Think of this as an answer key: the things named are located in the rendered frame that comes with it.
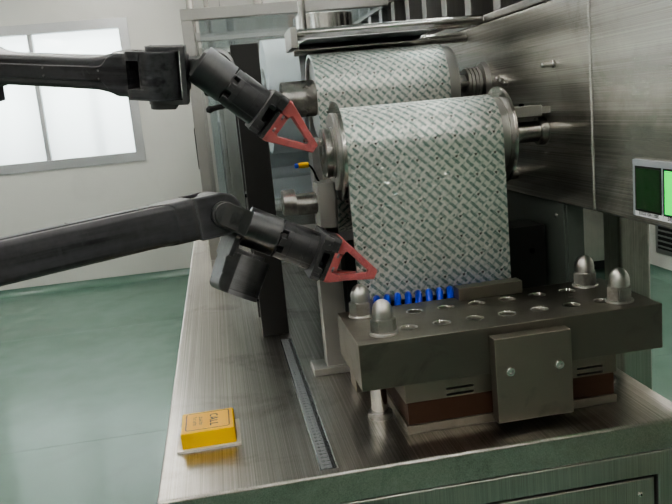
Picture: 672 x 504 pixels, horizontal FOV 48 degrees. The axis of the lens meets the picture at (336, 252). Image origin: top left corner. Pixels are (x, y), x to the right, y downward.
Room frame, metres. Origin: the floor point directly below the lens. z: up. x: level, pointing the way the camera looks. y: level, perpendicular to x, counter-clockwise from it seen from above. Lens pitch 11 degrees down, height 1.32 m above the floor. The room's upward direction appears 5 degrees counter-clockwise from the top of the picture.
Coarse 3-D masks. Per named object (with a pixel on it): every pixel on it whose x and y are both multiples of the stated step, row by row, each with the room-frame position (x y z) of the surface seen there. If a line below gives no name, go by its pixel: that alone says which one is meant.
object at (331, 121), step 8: (504, 112) 1.14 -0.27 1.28; (328, 120) 1.16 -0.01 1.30; (504, 120) 1.13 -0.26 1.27; (336, 128) 1.11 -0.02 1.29; (504, 128) 1.13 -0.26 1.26; (336, 136) 1.10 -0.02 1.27; (504, 136) 1.13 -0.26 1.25; (336, 144) 1.11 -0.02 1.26; (504, 144) 1.13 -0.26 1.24; (336, 184) 1.14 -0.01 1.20
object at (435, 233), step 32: (352, 192) 1.09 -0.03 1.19; (384, 192) 1.10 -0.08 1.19; (416, 192) 1.10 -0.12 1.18; (448, 192) 1.11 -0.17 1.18; (480, 192) 1.12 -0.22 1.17; (352, 224) 1.09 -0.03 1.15; (384, 224) 1.10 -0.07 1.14; (416, 224) 1.10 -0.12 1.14; (448, 224) 1.11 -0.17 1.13; (480, 224) 1.12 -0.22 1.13; (384, 256) 1.10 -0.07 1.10; (416, 256) 1.10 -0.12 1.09; (448, 256) 1.11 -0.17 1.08; (480, 256) 1.12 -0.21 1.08; (384, 288) 1.10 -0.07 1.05; (416, 288) 1.10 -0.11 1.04
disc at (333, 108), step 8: (336, 104) 1.13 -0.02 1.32; (328, 112) 1.19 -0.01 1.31; (336, 112) 1.11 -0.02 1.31; (336, 120) 1.12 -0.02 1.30; (344, 136) 1.08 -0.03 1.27; (344, 144) 1.08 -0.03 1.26; (344, 152) 1.08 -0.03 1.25; (344, 160) 1.08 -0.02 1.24; (344, 168) 1.08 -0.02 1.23; (344, 176) 1.09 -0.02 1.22; (344, 184) 1.10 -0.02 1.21; (336, 192) 1.18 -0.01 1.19; (344, 192) 1.11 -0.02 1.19
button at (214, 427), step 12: (228, 408) 0.99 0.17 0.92; (192, 420) 0.96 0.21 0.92; (204, 420) 0.96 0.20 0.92; (216, 420) 0.95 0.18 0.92; (228, 420) 0.95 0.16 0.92; (192, 432) 0.92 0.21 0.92; (204, 432) 0.93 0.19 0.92; (216, 432) 0.93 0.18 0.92; (228, 432) 0.93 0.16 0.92; (192, 444) 0.92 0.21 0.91; (204, 444) 0.92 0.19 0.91; (216, 444) 0.93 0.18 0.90
